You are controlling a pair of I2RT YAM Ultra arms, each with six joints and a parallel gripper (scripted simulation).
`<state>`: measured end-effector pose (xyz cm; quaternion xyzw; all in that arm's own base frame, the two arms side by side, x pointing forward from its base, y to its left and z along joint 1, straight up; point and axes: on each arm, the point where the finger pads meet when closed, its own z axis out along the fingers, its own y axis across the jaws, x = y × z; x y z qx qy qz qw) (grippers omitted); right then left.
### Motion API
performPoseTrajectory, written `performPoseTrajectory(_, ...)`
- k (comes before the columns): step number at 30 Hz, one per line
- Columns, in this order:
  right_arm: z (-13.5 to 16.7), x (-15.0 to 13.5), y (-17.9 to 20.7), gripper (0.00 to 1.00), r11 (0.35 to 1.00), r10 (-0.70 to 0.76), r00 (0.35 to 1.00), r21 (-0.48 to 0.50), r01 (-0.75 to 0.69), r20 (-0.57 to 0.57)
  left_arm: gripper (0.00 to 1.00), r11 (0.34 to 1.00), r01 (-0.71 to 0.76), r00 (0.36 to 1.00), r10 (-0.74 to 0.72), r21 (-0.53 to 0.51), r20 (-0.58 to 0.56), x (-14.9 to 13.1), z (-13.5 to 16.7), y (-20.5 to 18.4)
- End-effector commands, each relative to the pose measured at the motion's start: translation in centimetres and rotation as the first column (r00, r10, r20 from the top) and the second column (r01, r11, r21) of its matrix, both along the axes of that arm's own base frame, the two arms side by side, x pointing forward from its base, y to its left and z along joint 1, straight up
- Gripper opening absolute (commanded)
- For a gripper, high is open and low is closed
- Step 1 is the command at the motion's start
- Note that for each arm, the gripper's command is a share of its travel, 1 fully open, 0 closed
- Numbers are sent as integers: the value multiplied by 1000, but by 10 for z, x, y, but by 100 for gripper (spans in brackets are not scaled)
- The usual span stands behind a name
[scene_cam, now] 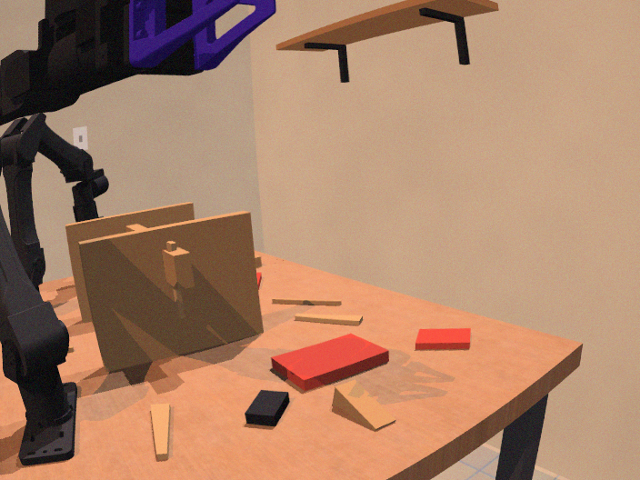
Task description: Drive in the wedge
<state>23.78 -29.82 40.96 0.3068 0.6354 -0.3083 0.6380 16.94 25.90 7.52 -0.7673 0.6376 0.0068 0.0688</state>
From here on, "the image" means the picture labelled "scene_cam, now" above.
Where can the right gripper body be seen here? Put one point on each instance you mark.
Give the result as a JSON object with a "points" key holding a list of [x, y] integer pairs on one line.
{"points": [[112, 44]]}

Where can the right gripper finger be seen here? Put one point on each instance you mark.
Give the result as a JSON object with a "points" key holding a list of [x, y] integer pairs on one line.
{"points": [[211, 51], [150, 43]]}

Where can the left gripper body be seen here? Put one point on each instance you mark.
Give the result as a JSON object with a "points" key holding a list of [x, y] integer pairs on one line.
{"points": [[88, 213]]}

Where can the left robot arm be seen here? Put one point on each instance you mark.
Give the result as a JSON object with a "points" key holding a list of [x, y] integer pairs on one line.
{"points": [[74, 164]]}

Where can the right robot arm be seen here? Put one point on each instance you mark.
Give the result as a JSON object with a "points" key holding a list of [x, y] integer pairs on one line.
{"points": [[34, 338]]}

